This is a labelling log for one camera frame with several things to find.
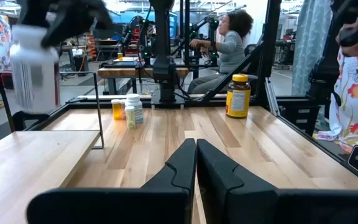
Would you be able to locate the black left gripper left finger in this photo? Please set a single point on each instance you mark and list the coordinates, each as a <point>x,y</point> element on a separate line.
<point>172,174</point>

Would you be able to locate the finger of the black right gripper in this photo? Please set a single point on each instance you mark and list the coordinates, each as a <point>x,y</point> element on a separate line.
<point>82,17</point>
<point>33,12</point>

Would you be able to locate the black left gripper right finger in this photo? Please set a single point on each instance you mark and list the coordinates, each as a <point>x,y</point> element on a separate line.
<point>228,186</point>

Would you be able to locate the white bottle red label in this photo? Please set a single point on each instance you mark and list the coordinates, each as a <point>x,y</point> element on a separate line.
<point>33,81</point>

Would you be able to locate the small white pill bottle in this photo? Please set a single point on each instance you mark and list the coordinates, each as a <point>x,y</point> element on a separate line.
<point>130,119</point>

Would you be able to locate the white bottle blue label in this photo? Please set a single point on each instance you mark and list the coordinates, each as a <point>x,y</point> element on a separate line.
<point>136,104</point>

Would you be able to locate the reddish translucent pill vial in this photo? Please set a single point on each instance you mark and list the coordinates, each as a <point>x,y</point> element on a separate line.
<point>123,109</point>

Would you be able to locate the orange translucent pill vial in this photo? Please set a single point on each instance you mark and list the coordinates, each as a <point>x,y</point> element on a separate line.
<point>116,110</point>

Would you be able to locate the black background robot arm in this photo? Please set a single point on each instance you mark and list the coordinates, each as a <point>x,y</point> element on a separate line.
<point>135,34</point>
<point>211,31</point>

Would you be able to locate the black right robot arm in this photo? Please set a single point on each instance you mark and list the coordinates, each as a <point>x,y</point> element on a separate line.
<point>163,62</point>

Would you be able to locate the wooden background workbench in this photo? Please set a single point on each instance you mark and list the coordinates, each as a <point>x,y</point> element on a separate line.
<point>126,72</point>

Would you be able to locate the brown bottle yellow cap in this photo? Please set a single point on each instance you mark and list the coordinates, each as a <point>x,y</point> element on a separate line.
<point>238,99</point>

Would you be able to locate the black drawer cabinet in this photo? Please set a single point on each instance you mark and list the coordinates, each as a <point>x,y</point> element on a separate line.
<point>300,119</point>

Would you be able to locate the person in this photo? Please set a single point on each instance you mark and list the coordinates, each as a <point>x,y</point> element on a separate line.
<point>356,102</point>
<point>232,53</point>

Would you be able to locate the grey-blue patterned curtain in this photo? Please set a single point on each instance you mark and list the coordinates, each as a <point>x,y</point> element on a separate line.
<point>309,46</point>

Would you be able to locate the wooden shelf black metal frame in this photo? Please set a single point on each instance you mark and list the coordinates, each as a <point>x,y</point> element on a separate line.
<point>26,161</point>

